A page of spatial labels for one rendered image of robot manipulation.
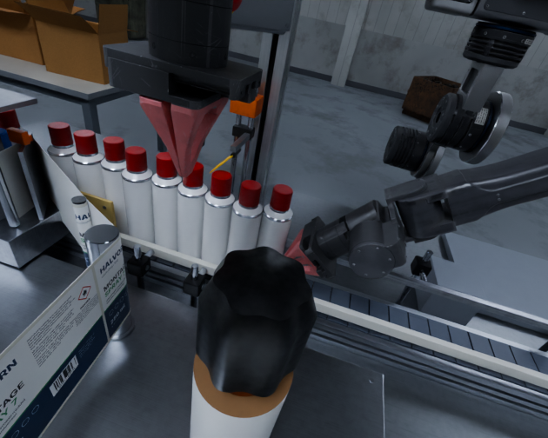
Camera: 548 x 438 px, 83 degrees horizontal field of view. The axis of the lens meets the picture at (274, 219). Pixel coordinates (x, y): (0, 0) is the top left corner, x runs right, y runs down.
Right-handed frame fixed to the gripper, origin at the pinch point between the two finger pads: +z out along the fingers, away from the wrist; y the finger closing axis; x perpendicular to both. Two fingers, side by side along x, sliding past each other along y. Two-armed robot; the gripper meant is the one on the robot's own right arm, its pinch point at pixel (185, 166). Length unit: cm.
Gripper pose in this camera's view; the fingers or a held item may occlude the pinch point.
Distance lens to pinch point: 30.3
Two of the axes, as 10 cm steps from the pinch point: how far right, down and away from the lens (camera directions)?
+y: 9.5, 2.9, -1.0
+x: 2.4, -5.2, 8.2
